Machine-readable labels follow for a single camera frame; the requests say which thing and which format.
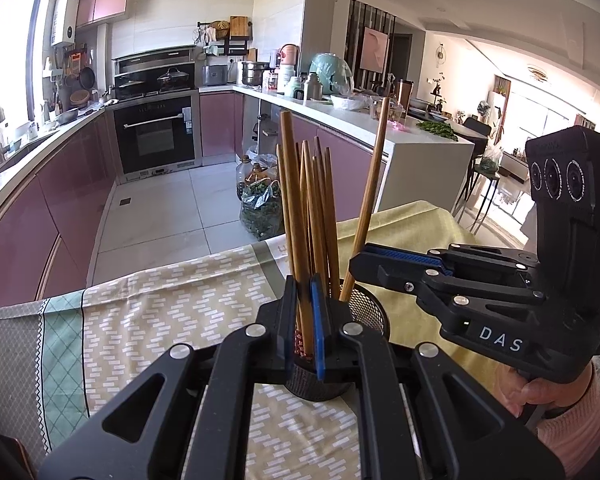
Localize black mesh utensil holder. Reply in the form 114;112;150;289
285;285;390;402

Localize wooden chopstick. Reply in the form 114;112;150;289
337;98;389;304
280;110;314;356

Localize pink lower kitchen cabinets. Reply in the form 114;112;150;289
0;90;387;346

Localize right hand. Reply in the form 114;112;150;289
494;363;594;417

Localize yellow cloth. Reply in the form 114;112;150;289
361;200;498;390

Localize chopstick in holder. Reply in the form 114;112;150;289
302;141;327;286
323;148;340;300
314;136;332;295
276;144;296;278

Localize green vegetables on counter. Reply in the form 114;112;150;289
417;120;458;142

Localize patterned beige green tablecloth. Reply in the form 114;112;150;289
0;237;361;479

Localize green vegetable plastic bag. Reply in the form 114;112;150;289
239;179;284;240

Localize teal round appliance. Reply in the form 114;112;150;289
309;53;354;96

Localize pink thermos kettle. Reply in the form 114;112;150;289
278;44;300;66

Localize steel stock pot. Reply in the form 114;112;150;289
238;61;270;87

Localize black built-in oven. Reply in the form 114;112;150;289
112;96;196;178

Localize stove hood with pots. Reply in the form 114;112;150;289
112;47;196;101

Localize white water heater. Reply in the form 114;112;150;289
50;0;80;47

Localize right camera box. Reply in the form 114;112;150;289
526;126;600;320

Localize pink wall painting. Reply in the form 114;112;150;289
360;27;389;73

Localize black wall spice rack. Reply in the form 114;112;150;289
194;15;252;58

